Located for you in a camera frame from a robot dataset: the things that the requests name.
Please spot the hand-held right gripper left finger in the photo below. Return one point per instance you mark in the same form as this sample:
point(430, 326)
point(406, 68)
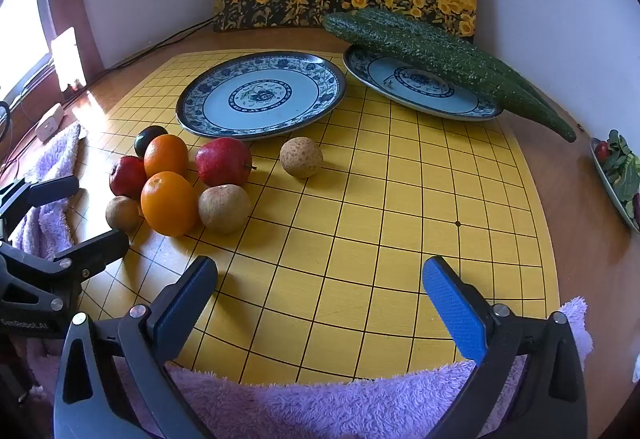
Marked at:
point(185, 301)

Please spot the small blue white patterned plate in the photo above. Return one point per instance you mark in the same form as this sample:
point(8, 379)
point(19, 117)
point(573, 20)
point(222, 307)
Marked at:
point(390, 79)

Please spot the green leafy vegetables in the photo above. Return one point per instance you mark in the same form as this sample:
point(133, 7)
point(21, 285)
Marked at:
point(622, 169)

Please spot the small red tomato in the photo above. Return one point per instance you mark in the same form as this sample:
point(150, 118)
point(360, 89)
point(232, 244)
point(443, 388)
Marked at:
point(602, 152)

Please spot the orange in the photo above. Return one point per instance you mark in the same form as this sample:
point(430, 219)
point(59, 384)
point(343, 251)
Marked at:
point(166, 154)
point(169, 204)

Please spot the large red apple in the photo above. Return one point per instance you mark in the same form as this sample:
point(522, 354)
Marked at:
point(222, 161)

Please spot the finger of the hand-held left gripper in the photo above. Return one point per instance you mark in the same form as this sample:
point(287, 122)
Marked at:
point(97, 249)
point(50, 191)

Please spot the purple fluffy towel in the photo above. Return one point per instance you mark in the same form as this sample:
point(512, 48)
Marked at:
point(325, 404)

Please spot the oval dish with vegetables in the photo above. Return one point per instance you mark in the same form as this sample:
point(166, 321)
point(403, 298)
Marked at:
point(607, 181)

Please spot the white power adapter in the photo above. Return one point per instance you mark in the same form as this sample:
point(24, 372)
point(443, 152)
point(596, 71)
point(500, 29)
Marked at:
point(49, 121)

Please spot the small red apple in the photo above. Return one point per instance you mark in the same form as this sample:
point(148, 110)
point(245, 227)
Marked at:
point(125, 176)

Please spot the green bumpy cucumber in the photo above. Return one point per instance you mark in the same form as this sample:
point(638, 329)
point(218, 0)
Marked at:
point(520, 81)
point(425, 49)

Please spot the brown round pear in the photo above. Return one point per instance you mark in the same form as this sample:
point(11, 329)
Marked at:
point(301, 157)
point(224, 208)
point(122, 214)

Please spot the dark plum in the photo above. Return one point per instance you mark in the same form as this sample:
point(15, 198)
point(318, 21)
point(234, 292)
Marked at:
point(147, 139)

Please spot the large blue white patterned plate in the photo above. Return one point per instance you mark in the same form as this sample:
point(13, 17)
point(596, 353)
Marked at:
point(260, 94)

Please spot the yellow grid game board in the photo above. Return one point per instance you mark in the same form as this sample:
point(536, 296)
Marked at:
point(350, 244)

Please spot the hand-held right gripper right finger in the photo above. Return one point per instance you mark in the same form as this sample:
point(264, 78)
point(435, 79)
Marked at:
point(455, 311)

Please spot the window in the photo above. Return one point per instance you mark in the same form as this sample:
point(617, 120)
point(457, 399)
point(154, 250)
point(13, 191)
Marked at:
point(15, 19)

